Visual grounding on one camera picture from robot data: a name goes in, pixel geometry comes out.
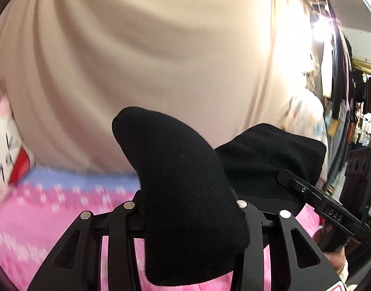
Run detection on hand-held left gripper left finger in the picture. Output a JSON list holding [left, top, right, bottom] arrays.
[[27, 201, 150, 291]]

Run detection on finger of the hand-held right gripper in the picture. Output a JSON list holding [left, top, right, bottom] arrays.
[[277, 169, 370, 237]]

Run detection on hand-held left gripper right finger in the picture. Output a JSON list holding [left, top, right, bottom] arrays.
[[228, 200, 347, 291]]

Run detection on black pants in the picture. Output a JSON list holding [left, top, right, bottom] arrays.
[[112, 107, 327, 286]]

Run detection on person's right forearm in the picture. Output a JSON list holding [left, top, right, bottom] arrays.
[[337, 259, 352, 288]]

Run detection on person's right hand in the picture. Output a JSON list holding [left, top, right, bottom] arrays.
[[323, 245, 347, 277]]

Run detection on light blue bedsheet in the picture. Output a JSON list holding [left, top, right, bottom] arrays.
[[18, 165, 141, 194]]

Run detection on pink floral blanket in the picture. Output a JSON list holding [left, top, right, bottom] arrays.
[[0, 178, 326, 291]]

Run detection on light patterned hanging garment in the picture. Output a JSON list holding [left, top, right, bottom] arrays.
[[282, 92, 329, 187]]

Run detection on white red patterned pillow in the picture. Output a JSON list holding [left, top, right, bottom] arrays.
[[0, 95, 36, 203]]

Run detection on beige curtain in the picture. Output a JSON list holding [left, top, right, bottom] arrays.
[[0, 0, 314, 177]]

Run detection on bright lamp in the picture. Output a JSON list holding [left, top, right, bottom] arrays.
[[308, 14, 336, 41]]

